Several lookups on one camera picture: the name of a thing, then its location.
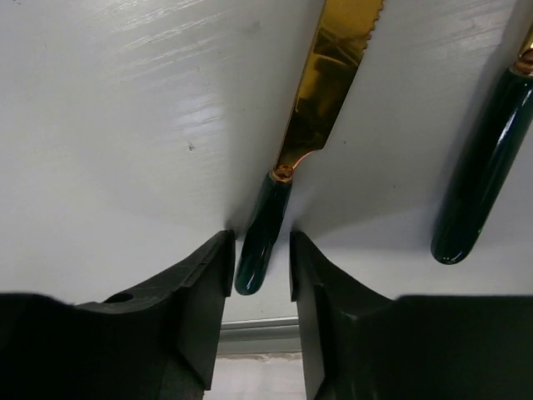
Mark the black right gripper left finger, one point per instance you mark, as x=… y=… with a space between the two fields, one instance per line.
x=155 y=340

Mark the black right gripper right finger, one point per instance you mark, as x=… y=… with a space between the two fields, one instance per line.
x=358 y=344

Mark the gold fork green handle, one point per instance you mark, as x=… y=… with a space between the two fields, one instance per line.
x=486 y=162

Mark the gold knife green handle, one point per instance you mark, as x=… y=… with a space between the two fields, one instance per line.
x=338 y=45

